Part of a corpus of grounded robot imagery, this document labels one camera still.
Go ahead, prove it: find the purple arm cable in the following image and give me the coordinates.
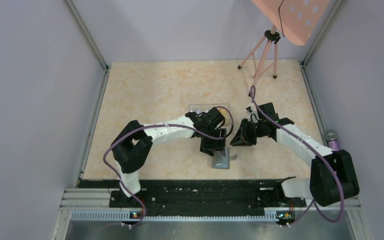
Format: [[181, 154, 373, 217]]
[[247, 85, 346, 226], [102, 105, 235, 228]]

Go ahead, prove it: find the pink tripod stand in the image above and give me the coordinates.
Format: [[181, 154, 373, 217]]
[[237, 24, 281, 86]]

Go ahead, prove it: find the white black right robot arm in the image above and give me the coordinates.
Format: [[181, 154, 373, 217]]
[[229, 102, 360, 207]]

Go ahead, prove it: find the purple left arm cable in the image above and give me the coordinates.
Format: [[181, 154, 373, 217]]
[[102, 105, 235, 228]]

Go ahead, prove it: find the pink perforated panel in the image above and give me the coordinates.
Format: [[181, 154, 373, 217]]
[[252, 0, 330, 46]]

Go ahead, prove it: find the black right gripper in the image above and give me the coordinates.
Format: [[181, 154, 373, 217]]
[[230, 117, 267, 146]]

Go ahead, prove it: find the purple glitter bottle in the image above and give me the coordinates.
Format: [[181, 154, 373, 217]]
[[324, 130, 341, 151]]

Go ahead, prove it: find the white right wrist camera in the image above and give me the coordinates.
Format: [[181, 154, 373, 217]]
[[246, 103, 253, 113]]

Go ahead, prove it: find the grey card holder wallet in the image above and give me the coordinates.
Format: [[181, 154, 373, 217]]
[[211, 146, 238, 170]]

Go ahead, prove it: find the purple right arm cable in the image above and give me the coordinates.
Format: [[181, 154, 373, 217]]
[[247, 85, 346, 226]]

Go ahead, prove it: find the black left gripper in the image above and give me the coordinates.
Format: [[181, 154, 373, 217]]
[[200, 126, 227, 157]]

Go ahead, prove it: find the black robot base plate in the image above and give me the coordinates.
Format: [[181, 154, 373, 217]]
[[78, 179, 307, 218]]

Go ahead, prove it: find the aluminium frame rail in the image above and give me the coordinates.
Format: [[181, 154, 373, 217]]
[[59, 187, 362, 223]]

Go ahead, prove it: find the yellow card stack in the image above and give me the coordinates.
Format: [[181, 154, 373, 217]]
[[217, 107, 231, 126]]

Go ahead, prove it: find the clear plastic card box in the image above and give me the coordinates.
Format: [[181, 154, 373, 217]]
[[188, 103, 232, 128]]

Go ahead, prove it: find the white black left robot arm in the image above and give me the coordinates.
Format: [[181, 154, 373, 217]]
[[102, 106, 233, 207]]

